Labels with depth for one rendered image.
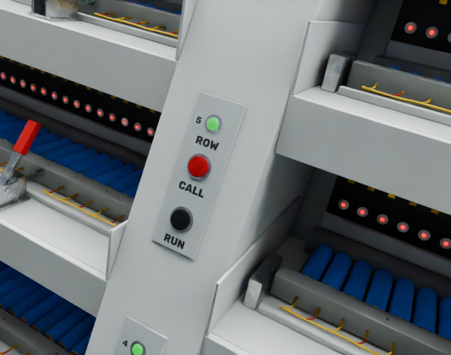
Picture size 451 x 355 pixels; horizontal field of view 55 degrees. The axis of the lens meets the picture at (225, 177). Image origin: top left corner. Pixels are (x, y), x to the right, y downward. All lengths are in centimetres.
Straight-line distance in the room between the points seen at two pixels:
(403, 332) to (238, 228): 15
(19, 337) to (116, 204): 20
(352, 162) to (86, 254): 24
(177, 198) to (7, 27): 25
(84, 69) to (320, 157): 22
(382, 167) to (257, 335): 16
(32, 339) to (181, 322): 24
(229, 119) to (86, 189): 20
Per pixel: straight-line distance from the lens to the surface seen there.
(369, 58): 52
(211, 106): 33
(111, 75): 39
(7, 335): 58
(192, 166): 33
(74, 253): 41
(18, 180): 48
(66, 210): 46
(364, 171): 31
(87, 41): 41
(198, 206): 33
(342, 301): 38
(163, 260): 35
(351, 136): 31
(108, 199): 45
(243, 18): 34
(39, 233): 44
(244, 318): 37
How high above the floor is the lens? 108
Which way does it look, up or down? 7 degrees down
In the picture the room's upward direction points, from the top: 19 degrees clockwise
